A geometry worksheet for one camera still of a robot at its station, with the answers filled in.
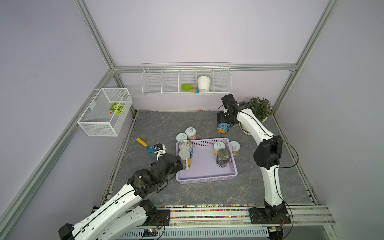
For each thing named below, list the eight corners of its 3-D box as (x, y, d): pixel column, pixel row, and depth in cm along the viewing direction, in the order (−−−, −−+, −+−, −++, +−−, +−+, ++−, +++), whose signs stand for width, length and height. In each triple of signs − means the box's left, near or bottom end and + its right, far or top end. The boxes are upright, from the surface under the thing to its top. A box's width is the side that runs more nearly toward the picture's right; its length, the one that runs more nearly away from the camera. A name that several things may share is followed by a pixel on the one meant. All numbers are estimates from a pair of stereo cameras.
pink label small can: (188, 142, 105) (187, 137, 100) (185, 133, 110) (184, 127, 105) (197, 139, 106) (197, 134, 101) (194, 130, 111) (194, 125, 106)
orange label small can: (230, 155, 97) (232, 151, 93) (229, 145, 103) (230, 140, 98) (239, 155, 97) (241, 151, 93) (237, 145, 103) (239, 140, 98)
